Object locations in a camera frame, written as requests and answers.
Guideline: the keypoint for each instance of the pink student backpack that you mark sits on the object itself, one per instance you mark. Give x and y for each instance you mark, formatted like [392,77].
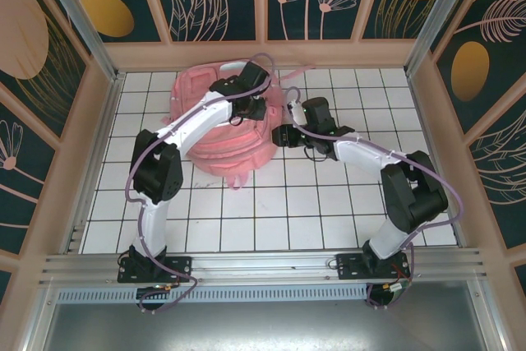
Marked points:
[230,149]

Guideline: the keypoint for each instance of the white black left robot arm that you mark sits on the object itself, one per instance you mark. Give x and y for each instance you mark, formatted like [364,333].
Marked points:
[201,121]

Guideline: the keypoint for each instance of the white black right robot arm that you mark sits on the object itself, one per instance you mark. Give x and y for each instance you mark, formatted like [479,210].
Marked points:
[415,195]

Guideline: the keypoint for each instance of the side panel with orange oval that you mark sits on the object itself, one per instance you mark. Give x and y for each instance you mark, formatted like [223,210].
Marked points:
[472,67]

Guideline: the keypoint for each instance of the panel with small orange oval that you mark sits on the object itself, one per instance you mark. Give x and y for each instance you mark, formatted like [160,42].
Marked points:
[107,14]

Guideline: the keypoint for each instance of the side panel with pink leaves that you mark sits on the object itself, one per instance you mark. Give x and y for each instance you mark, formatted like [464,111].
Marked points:
[501,178]

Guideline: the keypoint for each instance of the grey metal sheet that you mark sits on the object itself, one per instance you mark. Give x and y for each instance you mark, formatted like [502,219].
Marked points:
[263,326]

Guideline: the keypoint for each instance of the side panel with pale disc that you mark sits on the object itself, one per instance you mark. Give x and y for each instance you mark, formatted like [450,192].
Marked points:
[24,38]

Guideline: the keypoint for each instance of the side panel with pink flower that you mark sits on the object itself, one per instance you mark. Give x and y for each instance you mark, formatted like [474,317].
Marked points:
[20,186]

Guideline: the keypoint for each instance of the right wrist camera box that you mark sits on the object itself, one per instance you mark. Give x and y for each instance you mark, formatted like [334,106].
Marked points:
[292,110]

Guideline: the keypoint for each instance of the aluminium side rail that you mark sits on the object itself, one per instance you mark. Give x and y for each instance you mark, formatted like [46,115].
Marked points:
[437,162]
[107,121]

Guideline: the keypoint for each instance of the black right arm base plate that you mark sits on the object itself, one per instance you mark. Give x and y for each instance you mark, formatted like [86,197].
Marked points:
[347,266]

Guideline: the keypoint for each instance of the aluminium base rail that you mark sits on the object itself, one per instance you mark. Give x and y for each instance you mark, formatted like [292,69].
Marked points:
[263,264]

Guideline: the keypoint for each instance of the aluminium corner post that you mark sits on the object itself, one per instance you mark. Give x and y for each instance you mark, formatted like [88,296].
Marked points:
[80,18]
[440,18]

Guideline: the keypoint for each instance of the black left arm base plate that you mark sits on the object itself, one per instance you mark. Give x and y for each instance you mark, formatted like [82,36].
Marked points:
[181,266]

